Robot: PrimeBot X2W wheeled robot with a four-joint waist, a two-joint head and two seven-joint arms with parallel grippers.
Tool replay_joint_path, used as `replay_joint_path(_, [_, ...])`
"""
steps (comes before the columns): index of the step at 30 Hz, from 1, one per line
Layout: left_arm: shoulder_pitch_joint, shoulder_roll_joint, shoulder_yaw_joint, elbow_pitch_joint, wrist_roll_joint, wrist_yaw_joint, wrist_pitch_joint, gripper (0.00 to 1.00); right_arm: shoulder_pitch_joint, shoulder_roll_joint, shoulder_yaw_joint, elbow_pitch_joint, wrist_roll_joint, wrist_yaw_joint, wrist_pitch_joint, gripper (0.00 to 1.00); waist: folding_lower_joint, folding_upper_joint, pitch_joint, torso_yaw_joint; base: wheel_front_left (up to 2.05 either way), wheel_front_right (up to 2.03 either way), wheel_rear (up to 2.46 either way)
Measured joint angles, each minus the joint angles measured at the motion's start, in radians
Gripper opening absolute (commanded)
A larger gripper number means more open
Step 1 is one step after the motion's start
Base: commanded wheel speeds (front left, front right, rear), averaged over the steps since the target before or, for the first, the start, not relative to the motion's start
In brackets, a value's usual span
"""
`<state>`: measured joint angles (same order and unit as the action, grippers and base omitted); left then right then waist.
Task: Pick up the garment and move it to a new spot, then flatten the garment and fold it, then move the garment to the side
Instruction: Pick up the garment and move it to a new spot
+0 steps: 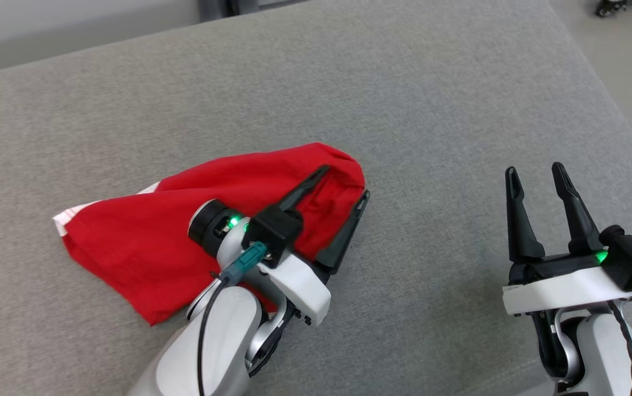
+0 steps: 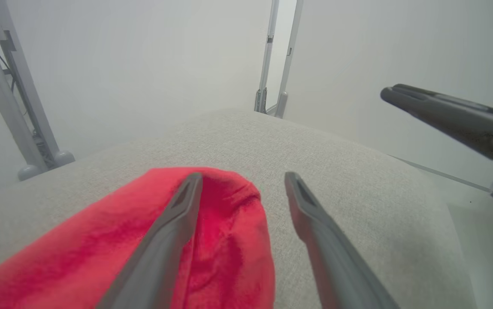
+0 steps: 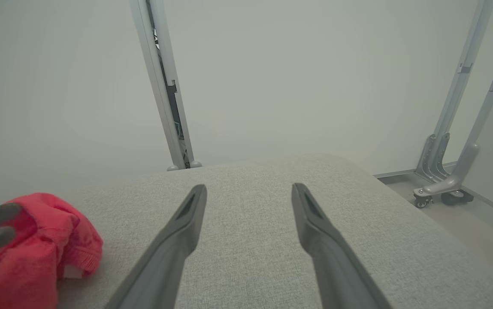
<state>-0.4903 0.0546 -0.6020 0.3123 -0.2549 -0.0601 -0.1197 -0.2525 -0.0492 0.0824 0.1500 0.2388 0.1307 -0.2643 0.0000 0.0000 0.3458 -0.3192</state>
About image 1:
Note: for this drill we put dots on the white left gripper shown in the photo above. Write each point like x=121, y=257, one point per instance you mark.
x=299, y=286

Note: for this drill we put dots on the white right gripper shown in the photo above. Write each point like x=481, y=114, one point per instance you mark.
x=558, y=289

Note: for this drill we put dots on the red shorts with white stripe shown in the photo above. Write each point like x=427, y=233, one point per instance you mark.
x=128, y=247

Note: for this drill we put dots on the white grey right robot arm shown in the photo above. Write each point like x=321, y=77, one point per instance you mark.
x=602, y=352

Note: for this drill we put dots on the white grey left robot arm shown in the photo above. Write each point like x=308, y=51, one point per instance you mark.
x=222, y=341

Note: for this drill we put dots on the dark wheeled base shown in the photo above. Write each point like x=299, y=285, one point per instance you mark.
x=615, y=6

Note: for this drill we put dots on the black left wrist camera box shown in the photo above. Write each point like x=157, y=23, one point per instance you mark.
x=273, y=234

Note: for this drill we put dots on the grey partition post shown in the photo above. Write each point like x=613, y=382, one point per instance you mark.
x=222, y=7

